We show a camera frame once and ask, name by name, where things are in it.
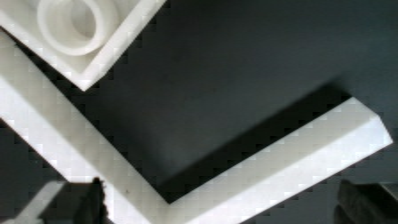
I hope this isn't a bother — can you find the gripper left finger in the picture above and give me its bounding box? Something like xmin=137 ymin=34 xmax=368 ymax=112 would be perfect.
xmin=11 ymin=178 xmax=109 ymax=224

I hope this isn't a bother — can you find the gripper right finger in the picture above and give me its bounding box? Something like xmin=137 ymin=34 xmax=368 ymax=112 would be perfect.
xmin=335 ymin=180 xmax=398 ymax=224

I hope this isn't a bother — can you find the white square table top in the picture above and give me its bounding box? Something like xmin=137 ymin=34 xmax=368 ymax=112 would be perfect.
xmin=0 ymin=0 xmax=166 ymax=91

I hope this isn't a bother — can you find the white U-shaped fence wall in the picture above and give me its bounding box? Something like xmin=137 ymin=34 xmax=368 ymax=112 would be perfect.
xmin=0 ymin=31 xmax=395 ymax=224

